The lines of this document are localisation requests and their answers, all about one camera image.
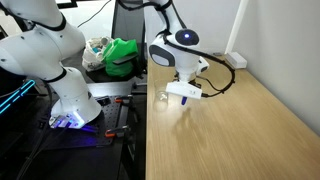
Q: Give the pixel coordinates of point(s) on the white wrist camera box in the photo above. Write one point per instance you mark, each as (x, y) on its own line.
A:
(183, 90)

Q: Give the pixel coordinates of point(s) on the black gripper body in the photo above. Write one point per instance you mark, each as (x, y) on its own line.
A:
(197, 85)

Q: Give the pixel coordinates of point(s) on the white adapter box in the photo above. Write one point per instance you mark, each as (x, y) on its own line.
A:
(236, 60)

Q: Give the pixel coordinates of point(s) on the grey partition bracket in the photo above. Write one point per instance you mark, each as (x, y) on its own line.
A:
(217, 54)

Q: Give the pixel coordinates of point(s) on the blue grey marker pen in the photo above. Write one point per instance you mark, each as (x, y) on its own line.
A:
(183, 100)

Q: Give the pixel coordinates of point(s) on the white partition panel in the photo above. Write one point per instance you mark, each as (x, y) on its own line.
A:
(213, 23)

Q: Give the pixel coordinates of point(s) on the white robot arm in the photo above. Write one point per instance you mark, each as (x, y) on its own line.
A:
(33, 56)

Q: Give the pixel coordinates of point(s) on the white vertical post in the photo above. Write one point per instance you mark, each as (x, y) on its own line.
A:
(236, 26)

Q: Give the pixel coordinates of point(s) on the cyan light strip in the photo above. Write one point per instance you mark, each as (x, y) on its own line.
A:
(16, 95)

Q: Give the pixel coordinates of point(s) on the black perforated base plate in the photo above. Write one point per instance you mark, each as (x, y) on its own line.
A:
(110, 116)

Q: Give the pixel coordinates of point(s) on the white plastic bag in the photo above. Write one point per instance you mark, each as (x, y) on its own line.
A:
(91, 55)

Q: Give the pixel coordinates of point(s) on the green plastic bag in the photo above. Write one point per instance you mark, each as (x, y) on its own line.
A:
(120, 55)

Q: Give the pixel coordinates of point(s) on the black office chair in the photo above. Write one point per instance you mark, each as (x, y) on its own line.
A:
(128, 20)

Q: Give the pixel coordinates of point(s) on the orange black clamp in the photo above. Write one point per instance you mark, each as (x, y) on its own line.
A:
(116, 131)
(124, 99)

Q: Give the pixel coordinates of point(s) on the clear glass cup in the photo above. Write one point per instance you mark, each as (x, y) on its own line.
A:
(161, 98)

